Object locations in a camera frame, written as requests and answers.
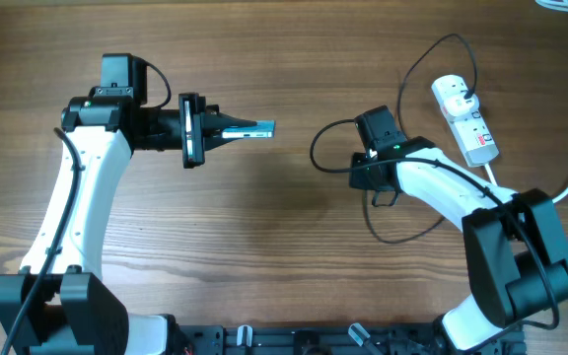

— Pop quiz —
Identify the black charger cable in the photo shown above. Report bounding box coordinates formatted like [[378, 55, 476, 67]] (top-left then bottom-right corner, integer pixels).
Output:
[[362, 33, 479, 246]]

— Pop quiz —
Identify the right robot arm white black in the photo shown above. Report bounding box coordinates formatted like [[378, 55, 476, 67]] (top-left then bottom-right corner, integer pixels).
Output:
[[350, 106, 568, 353]]

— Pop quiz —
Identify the white charger plug adapter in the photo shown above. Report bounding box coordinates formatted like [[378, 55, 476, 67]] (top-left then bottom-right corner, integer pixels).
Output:
[[441, 93, 479, 121]]

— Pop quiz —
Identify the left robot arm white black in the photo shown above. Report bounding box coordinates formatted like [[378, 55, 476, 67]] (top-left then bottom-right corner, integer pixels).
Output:
[[0, 53, 275, 354]]

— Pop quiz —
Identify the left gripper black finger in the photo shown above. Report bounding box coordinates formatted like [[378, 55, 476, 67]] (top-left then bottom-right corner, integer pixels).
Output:
[[204, 136, 236, 151], [204, 112, 257, 130]]

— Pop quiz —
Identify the blue Galaxy smartphone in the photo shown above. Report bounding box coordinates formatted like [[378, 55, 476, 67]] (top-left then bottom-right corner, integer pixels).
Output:
[[222, 120, 276, 139]]

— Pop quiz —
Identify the white power strip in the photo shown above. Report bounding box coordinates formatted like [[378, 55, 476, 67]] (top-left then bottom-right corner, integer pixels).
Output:
[[431, 75, 499, 168]]

